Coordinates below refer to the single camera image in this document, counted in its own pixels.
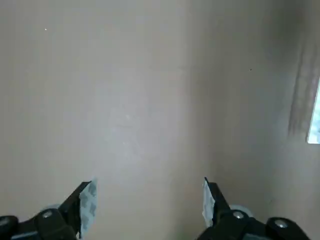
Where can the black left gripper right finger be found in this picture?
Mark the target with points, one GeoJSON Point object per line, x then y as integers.
{"type": "Point", "coordinates": [220, 212]}

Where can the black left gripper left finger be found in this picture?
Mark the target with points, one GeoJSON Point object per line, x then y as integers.
{"type": "Point", "coordinates": [70, 212]}

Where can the white test tube rack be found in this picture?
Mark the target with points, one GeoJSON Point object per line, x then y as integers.
{"type": "Point", "coordinates": [316, 125]}

